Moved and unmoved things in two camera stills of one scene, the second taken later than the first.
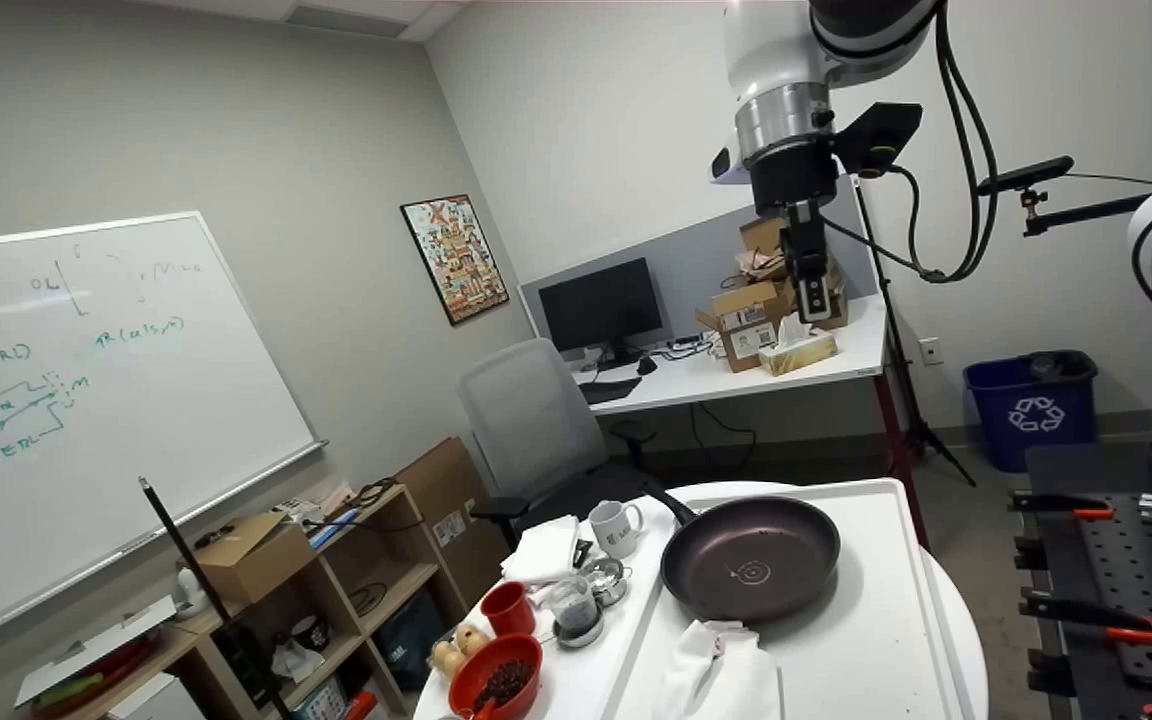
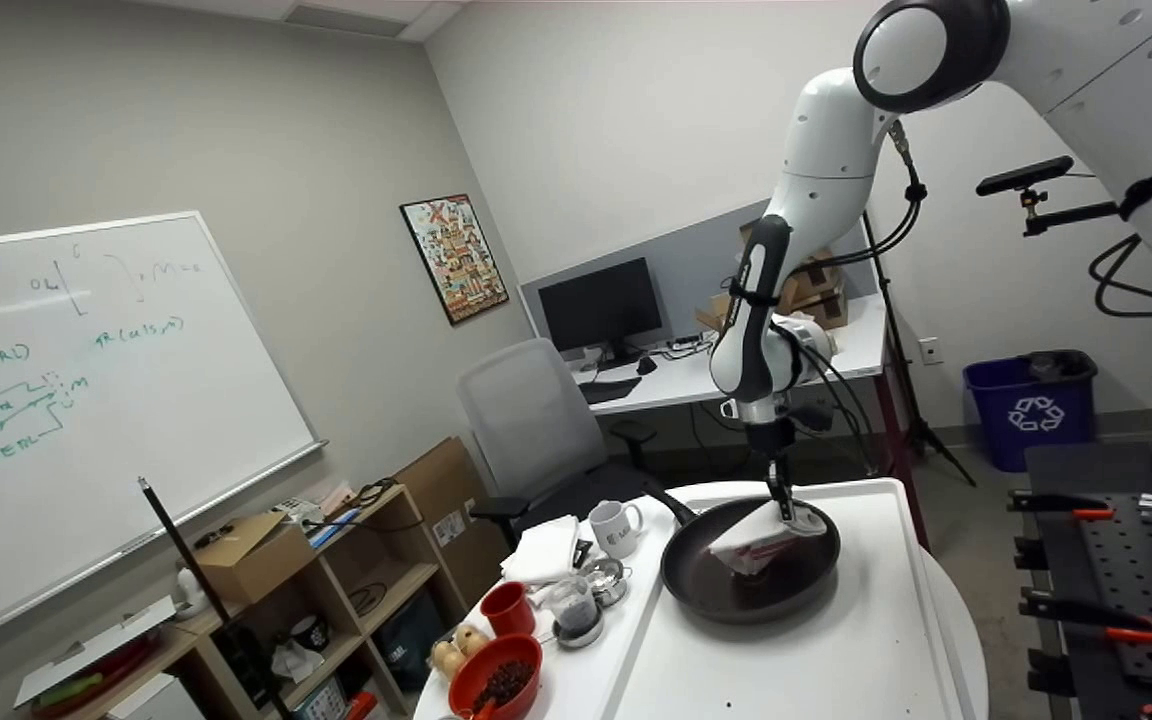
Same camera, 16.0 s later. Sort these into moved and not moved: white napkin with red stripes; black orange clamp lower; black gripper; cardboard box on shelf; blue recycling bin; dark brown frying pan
Moved: black gripper; white napkin with red stripes
Not moved: dark brown frying pan; cardboard box on shelf; black orange clamp lower; blue recycling bin
